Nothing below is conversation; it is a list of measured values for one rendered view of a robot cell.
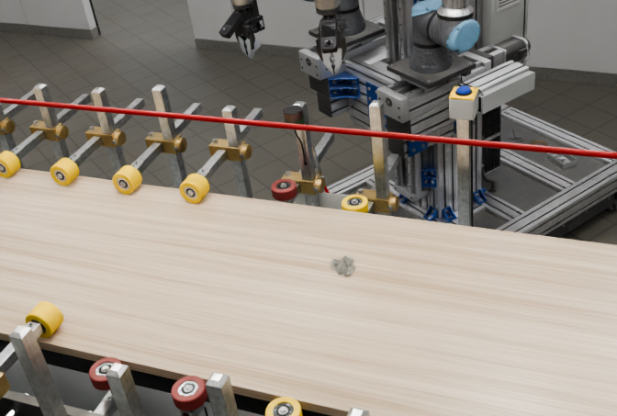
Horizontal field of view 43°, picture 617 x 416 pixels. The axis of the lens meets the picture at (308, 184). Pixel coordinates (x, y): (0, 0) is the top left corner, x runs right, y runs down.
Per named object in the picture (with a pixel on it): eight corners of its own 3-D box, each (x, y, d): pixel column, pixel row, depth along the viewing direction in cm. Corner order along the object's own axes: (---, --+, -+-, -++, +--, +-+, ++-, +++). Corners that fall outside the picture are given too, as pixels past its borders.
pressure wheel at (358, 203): (340, 229, 245) (336, 198, 239) (362, 219, 247) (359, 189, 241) (353, 241, 239) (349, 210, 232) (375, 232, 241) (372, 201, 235)
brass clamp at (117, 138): (97, 137, 288) (94, 125, 285) (128, 140, 283) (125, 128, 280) (87, 145, 283) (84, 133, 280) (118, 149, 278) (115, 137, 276)
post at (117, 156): (129, 199, 298) (95, 85, 272) (137, 200, 297) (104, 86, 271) (124, 205, 296) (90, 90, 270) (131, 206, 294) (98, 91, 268)
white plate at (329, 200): (290, 211, 273) (286, 187, 267) (362, 220, 263) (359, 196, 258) (289, 212, 272) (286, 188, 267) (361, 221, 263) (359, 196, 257)
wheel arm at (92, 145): (138, 105, 304) (136, 96, 302) (146, 106, 303) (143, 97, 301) (60, 174, 266) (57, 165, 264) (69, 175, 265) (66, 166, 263)
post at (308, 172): (312, 223, 271) (295, 99, 245) (322, 225, 270) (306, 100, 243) (308, 230, 268) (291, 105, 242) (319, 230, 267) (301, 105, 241)
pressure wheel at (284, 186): (281, 205, 259) (276, 175, 253) (304, 208, 257) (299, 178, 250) (272, 219, 253) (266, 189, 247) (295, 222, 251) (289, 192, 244)
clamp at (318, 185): (288, 183, 266) (286, 170, 263) (326, 187, 261) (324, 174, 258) (282, 192, 261) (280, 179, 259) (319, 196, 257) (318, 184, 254)
